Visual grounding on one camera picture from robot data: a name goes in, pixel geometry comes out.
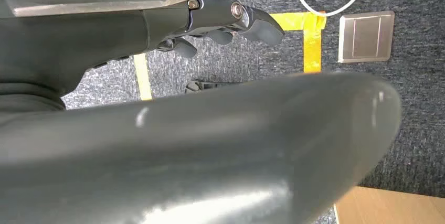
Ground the black caster wheel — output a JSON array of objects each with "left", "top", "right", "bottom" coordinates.
[{"left": 185, "top": 80, "right": 240, "bottom": 94}]

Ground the thin yellow floor tape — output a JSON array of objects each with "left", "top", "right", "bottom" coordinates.
[{"left": 133, "top": 53, "right": 154, "bottom": 102}]

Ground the wide yellow floor tape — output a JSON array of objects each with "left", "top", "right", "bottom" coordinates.
[
  {"left": 269, "top": 11, "right": 327, "bottom": 31},
  {"left": 303, "top": 27, "right": 323, "bottom": 74}
]

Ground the light wooden furniture panel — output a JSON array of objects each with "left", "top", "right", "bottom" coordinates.
[{"left": 333, "top": 186, "right": 445, "bottom": 224}]

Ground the silver metal floor cover plate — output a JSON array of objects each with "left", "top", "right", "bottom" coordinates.
[{"left": 337, "top": 10, "right": 396, "bottom": 64}]

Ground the ribbed grey left arm sleeve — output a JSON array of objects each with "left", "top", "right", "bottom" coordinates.
[{"left": 0, "top": 82, "right": 67, "bottom": 126}]

